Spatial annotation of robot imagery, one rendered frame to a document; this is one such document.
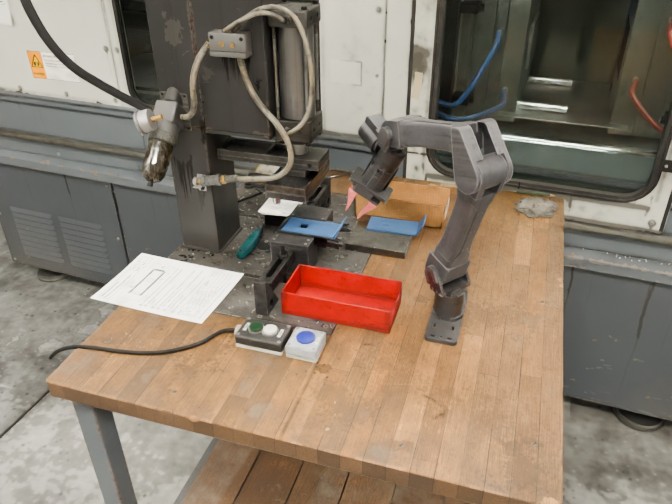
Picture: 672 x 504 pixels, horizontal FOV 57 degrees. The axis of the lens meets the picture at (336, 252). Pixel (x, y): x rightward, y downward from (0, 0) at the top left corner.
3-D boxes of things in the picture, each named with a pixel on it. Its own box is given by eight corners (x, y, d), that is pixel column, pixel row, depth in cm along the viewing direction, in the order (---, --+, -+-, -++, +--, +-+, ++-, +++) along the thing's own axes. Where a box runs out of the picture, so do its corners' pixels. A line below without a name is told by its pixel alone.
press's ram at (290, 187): (310, 215, 144) (306, 88, 128) (208, 200, 150) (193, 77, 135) (333, 182, 158) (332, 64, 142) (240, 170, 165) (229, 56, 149)
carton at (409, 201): (441, 231, 173) (443, 206, 169) (354, 219, 180) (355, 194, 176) (448, 210, 184) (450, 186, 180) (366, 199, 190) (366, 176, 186)
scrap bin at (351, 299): (389, 334, 135) (390, 312, 132) (281, 313, 141) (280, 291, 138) (401, 302, 144) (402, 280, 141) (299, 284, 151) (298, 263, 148)
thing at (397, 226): (422, 236, 166) (423, 226, 164) (366, 229, 169) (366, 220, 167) (425, 223, 171) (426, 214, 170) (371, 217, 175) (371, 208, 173)
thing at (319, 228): (339, 240, 152) (339, 229, 150) (281, 231, 156) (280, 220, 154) (347, 226, 157) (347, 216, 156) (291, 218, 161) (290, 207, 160)
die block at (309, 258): (309, 275, 154) (308, 250, 150) (271, 269, 156) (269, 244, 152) (333, 236, 170) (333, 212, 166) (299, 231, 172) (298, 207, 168)
